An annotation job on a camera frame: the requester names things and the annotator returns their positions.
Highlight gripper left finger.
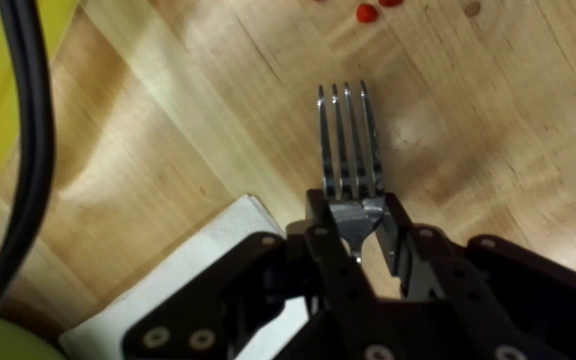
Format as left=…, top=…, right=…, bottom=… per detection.
left=122, top=189, right=378, bottom=360

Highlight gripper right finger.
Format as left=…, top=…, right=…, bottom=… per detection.
left=375, top=192, right=576, bottom=360

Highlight silver metal fork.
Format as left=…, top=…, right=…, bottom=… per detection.
left=317, top=80, right=387, bottom=264

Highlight white paper napkin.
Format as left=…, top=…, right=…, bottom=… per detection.
left=58, top=194, right=314, bottom=360

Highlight yellow green round dish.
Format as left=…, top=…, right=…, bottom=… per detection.
left=0, top=318, right=65, bottom=360

